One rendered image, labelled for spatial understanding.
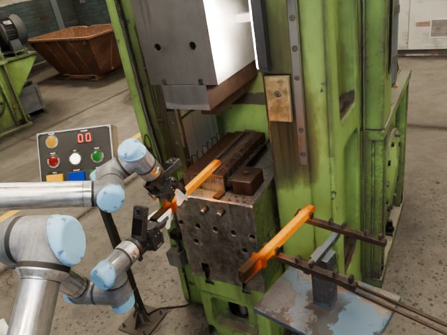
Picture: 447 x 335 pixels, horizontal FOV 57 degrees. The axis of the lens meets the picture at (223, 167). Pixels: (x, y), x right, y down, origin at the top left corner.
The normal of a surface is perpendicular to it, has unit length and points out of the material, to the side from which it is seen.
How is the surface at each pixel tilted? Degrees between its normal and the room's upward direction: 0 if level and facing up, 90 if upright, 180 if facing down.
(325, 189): 90
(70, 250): 86
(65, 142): 60
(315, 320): 0
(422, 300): 0
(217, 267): 90
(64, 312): 0
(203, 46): 90
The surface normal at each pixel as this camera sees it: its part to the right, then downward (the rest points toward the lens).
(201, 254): -0.47, 0.48
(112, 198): 0.25, 0.42
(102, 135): -0.13, -0.03
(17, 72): 0.76, 0.19
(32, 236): -0.25, -0.40
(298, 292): -0.16, -0.87
